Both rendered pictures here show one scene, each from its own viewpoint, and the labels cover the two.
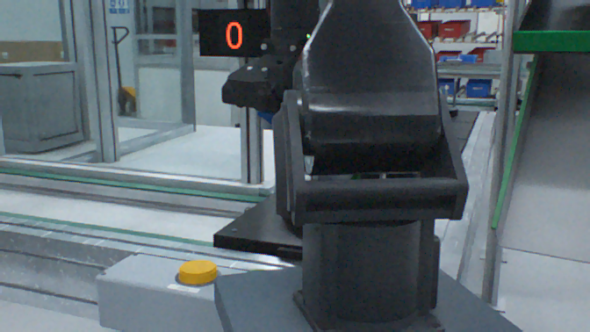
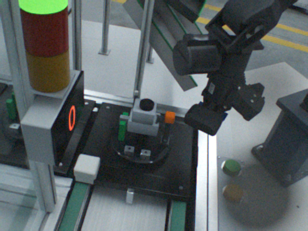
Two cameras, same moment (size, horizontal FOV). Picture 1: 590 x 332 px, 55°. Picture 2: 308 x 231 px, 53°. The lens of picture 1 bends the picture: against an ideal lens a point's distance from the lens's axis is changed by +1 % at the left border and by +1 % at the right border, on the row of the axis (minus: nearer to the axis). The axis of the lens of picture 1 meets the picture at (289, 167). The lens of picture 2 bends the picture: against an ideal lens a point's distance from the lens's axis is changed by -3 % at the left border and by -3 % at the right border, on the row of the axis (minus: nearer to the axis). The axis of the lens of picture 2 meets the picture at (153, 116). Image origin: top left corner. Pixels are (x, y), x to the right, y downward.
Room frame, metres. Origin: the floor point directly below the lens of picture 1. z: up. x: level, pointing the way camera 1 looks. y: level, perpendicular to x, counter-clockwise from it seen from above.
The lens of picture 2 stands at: (0.88, 0.40, 1.51)
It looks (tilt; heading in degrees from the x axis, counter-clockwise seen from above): 42 degrees down; 249
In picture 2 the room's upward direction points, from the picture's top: 11 degrees clockwise
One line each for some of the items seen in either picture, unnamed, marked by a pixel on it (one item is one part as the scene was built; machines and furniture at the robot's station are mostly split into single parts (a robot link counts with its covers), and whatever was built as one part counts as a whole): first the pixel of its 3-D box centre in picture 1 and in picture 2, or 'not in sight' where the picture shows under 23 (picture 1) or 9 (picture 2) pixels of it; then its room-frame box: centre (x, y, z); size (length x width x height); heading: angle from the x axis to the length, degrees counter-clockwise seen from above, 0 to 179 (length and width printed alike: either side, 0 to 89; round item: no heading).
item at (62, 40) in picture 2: not in sight; (45, 25); (0.90, 0.07, 1.33); 0.05 x 0.05 x 0.05
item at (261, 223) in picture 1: (335, 222); (140, 146); (0.72, -0.06, 0.96); 0.24 x 0.24 x 0.02; 69
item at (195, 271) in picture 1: (197, 275); (232, 193); (0.55, 0.10, 0.96); 0.04 x 0.04 x 0.02
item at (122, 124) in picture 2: not in sight; (121, 131); (0.77, -0.06, 1.01); 0.01 x 0.01 x 0.05; 69
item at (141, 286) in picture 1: (199, 302); (228, 201); (0.55, 0.10, 0.93); 0.21 x 0.07 x 0.06; 69
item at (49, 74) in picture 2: not in sight; (48, 64); (0.90, 0.07, 1.28); 0.05 x 0.05 x 0.05
